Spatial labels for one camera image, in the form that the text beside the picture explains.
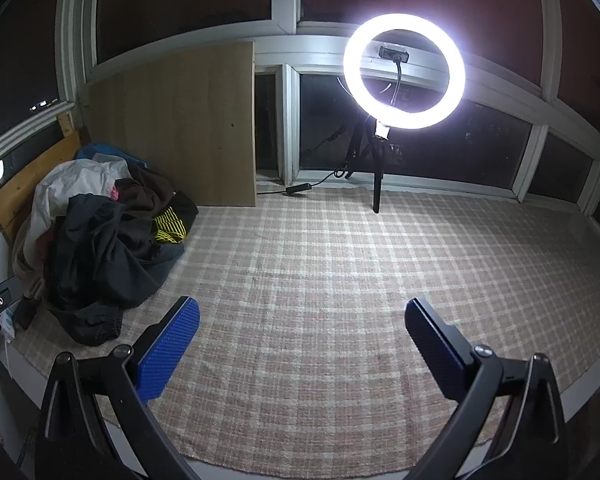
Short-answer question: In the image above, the white ring light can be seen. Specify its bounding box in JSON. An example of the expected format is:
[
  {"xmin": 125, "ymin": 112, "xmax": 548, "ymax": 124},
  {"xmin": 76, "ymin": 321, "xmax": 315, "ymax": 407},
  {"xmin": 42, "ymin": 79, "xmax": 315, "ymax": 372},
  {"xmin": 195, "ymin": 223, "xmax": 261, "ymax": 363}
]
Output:
[{"xmin": 343, "ymin": 14, "xmax": 467, "ymax": 130}]

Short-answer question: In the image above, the yellow striped black garment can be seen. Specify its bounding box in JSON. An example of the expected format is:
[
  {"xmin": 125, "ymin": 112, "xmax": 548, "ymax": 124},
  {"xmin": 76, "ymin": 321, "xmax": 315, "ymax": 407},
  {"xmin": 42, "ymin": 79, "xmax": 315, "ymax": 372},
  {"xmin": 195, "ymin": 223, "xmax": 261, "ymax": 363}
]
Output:
[{"xmin": 152, "ymin": 206, "xmax": 188, "ymax": 245}]

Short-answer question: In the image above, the wooden plank headboard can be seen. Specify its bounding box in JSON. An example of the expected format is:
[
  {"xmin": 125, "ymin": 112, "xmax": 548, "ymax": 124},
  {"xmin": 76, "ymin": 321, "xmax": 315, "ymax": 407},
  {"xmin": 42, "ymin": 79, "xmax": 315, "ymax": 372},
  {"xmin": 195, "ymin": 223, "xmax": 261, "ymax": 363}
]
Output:
[{"xmin": 0, "ymin": 112, "xmax": 93, "ymax": 241}]

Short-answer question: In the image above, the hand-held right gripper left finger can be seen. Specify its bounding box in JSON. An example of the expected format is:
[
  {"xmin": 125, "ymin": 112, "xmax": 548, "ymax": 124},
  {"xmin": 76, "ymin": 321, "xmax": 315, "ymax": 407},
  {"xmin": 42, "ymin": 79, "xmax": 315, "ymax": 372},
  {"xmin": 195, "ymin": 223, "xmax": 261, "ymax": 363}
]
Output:
[{"xmin": 32, "ymin": 296, "xmax": 201, "ymax": 480}]

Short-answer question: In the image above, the blue garment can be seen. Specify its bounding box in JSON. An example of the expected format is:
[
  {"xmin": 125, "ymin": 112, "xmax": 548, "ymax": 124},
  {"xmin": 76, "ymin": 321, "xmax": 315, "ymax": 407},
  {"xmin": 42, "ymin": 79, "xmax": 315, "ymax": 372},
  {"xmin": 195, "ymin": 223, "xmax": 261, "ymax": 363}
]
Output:
[{"xmin": 75, "ymin": 142, "xmax": 148, "ymax": 168}]

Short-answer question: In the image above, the brown garment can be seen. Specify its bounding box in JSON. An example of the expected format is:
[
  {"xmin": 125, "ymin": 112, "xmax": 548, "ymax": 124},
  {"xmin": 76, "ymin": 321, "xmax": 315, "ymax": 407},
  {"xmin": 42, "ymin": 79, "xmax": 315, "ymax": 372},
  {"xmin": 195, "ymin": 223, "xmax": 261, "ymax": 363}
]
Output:
[{"xmin": 115, "ymin": 162, "xmax": 200, "ymax": 256}]

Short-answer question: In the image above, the black phone holder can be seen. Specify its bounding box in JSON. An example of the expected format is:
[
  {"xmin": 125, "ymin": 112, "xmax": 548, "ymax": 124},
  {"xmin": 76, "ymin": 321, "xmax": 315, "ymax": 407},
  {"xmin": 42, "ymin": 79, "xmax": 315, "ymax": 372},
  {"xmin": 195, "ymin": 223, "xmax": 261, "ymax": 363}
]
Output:
[{"xmin": 377, "ymin": 45, "xmax": 413, "ymax": 108}]

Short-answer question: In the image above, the pink plaid rug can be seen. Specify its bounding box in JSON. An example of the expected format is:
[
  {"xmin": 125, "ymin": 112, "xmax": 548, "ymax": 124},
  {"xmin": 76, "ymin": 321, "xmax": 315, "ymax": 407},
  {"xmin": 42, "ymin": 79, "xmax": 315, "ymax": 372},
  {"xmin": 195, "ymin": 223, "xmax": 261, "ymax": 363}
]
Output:
[{"xmin": 12, "ymin": 185, "xmax": 600, "ymax": 466}]

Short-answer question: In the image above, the light wooden board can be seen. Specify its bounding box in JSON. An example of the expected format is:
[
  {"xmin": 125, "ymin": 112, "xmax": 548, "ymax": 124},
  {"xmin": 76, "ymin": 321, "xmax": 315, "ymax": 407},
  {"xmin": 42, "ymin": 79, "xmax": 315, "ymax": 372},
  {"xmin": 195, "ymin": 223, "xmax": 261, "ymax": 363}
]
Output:
[{"xmin": 82, "ymin": 41, "xmax": 257, "ymax": 208}]

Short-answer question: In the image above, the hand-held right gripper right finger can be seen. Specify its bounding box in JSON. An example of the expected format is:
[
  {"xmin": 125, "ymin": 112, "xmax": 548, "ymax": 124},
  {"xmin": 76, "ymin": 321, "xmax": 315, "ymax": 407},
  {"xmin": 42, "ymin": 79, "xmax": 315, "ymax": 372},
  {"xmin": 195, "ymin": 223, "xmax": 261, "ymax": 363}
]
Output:
[{"xmin": 404, "ymin": 297, "xmax": 569, "ymax": 480}]

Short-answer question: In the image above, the black jacket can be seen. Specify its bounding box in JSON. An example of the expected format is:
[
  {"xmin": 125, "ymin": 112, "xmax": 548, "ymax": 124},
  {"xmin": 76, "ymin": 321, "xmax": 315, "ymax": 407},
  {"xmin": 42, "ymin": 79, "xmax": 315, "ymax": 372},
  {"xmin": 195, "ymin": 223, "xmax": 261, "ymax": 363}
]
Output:
[{"xmin": 45, "ymin": 192, "xmax": 186, "ymax": 347}]

